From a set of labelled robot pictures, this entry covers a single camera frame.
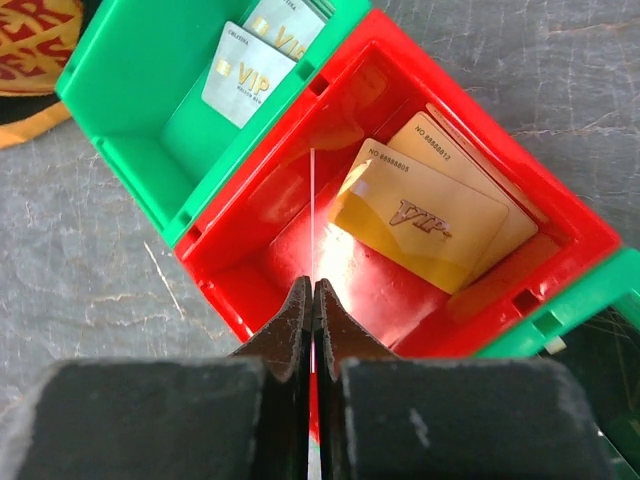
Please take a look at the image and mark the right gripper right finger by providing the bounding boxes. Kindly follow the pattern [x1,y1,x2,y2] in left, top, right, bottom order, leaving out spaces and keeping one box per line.
[313,280,615,479]

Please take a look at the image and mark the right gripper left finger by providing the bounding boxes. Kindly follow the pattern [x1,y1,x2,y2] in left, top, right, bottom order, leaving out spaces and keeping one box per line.
[1,276,313,479]

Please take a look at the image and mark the gold credit card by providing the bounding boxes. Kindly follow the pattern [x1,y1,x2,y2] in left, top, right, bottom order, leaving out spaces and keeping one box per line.
[309,148,316,374]
[329,138,509,294]

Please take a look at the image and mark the silver credit card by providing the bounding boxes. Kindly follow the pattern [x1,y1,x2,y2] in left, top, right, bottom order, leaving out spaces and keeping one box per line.
[201,21,295,128]

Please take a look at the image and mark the black VIP credit card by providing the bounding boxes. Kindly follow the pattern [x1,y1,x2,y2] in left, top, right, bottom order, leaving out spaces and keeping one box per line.
[539,308,639,456]

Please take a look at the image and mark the gold card in bin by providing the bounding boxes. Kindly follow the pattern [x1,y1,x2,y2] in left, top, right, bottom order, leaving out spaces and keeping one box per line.
[388,111,538,280]

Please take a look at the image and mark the silver card in bin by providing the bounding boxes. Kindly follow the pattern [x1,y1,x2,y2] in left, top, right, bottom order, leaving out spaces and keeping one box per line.
[243,0,327,61]

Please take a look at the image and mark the red plastic bin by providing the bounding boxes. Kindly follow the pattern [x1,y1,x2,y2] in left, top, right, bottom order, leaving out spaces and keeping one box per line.
[174,8,624,451]

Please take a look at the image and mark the right green plastic bin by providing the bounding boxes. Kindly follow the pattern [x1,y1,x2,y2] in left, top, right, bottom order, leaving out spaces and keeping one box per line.
[477,248,639,479]

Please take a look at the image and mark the green plastic bin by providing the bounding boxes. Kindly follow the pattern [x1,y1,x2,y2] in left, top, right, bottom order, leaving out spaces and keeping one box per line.
[56,1,372,246]
[477,248,639,479]

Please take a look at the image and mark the left green plastic bin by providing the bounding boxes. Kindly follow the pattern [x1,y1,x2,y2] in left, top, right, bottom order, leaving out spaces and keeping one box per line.
[56,1,372,246]

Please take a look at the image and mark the brown Trader Joe's paper bag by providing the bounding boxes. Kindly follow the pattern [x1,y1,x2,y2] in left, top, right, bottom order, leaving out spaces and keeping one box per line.
[1,1,85,149]

